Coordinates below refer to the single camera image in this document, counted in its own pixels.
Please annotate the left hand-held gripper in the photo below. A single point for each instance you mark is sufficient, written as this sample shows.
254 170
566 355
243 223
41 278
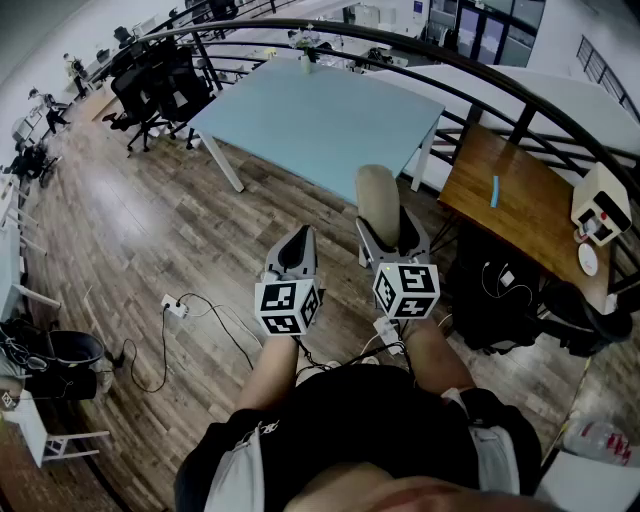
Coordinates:
287 302

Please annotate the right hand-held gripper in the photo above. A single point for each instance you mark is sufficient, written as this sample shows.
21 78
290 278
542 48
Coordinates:
407 292

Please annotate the beige cylindrical object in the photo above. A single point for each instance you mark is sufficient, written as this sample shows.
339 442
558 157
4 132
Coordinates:
378 202

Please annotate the person's right forearm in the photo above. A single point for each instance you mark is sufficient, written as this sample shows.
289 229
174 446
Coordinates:
432 355

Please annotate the person's left forearm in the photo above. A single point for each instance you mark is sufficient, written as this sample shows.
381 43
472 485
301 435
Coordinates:
267 370

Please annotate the small white power strip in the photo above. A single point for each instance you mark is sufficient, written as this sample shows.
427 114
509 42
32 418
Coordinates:
389 334

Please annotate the blue strip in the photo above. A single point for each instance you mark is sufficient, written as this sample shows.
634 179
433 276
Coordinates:
495 191

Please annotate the person's white shoe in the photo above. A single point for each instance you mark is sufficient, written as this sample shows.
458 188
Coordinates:
312 372

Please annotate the black backpack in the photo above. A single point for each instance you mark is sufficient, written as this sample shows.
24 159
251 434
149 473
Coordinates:
492 300

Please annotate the light blue table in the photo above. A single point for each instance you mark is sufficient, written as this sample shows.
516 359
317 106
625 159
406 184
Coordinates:
315 120

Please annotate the brown wooden side table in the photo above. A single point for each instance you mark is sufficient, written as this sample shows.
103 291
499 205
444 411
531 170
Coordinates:
525 210

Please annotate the person's black shirt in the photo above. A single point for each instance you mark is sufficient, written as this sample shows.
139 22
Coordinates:
360 415

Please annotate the black curved metal railing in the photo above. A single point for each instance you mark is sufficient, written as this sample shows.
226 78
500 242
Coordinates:
450 55

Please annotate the white round plate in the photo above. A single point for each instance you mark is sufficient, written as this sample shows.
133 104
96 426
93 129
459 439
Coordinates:
588 259

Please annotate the white vase with flowers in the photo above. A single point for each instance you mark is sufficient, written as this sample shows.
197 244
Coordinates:
305 50

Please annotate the group of black office chairs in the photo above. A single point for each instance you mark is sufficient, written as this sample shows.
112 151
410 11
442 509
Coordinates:
155 95

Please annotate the person's face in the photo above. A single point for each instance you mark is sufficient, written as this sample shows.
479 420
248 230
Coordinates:
400 492

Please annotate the clear plastic bag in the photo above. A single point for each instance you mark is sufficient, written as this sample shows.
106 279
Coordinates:
597 440

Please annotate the white desk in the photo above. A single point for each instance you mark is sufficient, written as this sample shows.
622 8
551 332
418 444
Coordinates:
30 425

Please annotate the cream camera-shaped box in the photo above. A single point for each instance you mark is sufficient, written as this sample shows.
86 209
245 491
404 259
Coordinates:
600 200

